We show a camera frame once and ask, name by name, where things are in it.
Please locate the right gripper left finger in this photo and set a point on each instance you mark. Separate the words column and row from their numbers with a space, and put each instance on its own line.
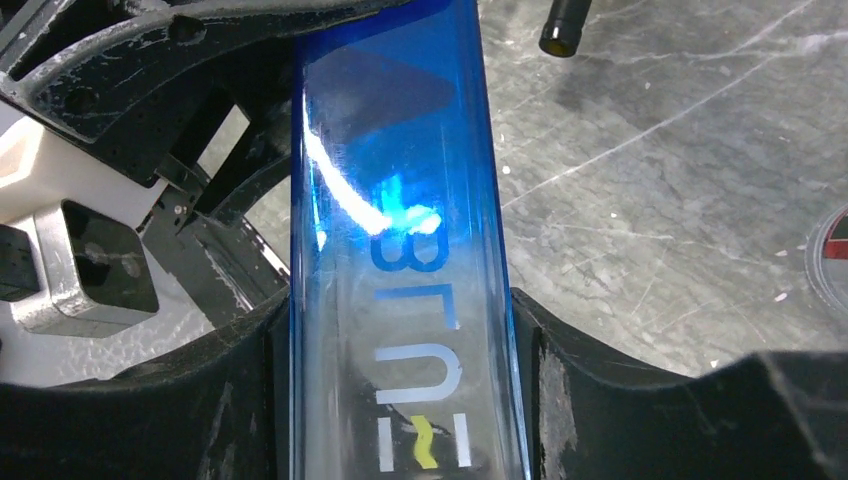
column 215, row 408

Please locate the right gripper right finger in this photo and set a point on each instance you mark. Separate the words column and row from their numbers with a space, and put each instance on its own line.
column 594, row 412

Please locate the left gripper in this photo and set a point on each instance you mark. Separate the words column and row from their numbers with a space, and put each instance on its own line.
column 191, row 93

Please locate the blue labelled water bottle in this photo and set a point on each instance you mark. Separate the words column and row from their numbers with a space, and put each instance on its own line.
column 403, row 347

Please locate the dark green wine bottle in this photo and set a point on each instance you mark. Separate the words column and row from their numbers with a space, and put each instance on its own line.
column 562, row 32

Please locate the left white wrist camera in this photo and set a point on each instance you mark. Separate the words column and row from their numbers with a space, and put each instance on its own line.
column 101, row 302

